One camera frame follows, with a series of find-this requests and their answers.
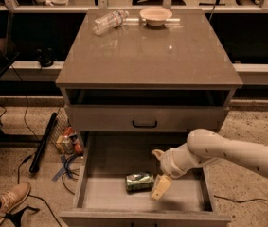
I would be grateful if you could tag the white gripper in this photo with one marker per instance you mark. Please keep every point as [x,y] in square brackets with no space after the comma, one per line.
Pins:
[168,162]

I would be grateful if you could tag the wire basket with items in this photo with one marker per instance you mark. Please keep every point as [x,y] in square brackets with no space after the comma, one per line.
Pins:
[64,138]

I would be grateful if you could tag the black round device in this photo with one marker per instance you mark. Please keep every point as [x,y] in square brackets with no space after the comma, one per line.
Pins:
[45,58]

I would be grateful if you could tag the closed grey top drawer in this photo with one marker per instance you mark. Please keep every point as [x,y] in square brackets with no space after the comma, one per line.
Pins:
[170,119]

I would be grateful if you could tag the grey drawer cabinet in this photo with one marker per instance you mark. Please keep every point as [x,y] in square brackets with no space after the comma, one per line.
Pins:
[179,64]

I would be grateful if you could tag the clear plastic water bottle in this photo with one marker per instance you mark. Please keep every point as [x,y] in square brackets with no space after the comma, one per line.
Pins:
[111,20]

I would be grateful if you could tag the black drawer handle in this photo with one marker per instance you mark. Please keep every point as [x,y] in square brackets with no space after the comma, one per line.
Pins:
[145,126]

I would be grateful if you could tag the open grey middle drawer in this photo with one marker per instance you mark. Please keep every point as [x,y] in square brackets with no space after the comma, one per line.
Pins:
[101,199]

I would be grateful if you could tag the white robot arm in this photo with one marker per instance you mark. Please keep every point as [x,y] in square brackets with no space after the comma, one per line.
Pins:
[204,147]

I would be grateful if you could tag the tan boot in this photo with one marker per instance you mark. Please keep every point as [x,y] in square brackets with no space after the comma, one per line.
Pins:
[12,198]

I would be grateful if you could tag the green soda can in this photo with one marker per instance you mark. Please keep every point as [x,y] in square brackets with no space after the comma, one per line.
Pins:
[139,181]

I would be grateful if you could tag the black long bar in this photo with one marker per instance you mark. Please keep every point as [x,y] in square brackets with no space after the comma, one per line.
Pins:
[34,167]

